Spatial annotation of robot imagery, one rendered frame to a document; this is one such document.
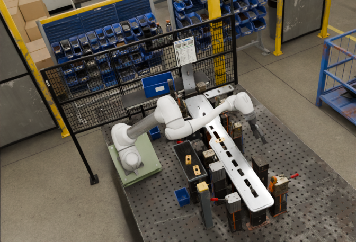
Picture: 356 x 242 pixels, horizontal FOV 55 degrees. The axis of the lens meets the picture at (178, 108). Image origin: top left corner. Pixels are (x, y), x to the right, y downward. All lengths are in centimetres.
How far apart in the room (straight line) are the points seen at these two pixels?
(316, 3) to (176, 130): 405
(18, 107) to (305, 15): 439
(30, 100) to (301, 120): 341
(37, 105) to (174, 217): 261
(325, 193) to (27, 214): 306
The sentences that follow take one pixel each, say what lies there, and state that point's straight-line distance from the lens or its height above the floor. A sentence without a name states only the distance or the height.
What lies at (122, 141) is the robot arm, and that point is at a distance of 279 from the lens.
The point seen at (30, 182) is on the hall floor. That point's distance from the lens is 458.
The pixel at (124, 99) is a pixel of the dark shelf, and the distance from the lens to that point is 343.
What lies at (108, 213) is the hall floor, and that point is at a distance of 385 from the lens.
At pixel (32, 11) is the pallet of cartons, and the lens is 698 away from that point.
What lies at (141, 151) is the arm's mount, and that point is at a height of 87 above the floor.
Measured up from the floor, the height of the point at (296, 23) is 41.
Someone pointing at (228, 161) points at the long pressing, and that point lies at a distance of 267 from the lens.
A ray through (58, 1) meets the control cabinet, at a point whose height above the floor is 25.
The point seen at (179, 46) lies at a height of 137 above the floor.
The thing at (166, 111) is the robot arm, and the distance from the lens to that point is 238.
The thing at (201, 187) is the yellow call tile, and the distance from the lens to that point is 232.
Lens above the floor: 299
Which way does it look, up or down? 38 degrees down
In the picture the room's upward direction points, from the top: 11 degrees counter-clockwise
